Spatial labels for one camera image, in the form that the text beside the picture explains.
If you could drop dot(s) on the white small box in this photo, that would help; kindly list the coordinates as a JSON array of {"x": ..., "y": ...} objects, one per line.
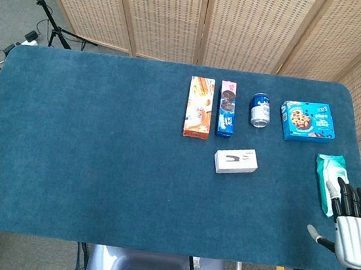
[{"x": 236, "y": 161}]

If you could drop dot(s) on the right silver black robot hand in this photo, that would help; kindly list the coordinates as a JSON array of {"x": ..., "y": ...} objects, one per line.
[{"x": 354, "y": 238}]

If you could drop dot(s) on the black tripod stand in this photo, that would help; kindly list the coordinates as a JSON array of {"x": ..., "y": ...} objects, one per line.
[{"x": 57, "y": 31}]

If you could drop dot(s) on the blue felt table cover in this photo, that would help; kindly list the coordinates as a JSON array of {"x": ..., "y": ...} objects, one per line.
[{"x": 99, "y": 148}]

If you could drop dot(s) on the blue white drink can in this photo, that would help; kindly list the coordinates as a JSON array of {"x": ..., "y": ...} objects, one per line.
[{"x": 260, "y": 110}]

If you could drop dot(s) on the blue chocolate chip cookie box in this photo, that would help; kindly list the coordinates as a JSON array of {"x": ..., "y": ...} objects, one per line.
[{"x": 307, "y": 122}]

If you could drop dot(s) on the orange biscuit box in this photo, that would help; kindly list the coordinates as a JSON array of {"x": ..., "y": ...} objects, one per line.
[{"x": 199, "y": 107}]

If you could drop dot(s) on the white power strip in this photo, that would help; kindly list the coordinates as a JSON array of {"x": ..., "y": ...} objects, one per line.
[{"x": 28, "y": 42}]

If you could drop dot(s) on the green wet wipes pack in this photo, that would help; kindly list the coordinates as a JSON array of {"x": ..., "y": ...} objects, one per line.
[{"x": 327, "y": 173}]

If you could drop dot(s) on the woven bamboo folding screen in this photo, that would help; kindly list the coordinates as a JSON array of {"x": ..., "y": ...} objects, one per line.
[{"x": 169, "y": 15}]

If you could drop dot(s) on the black power adapter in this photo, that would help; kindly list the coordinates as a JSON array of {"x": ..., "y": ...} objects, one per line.
[{"x": 32, "y": 36}]

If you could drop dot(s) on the blue sandwich cookie pack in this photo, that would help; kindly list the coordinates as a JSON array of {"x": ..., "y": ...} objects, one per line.
[{"x": 227, "y": 109}]

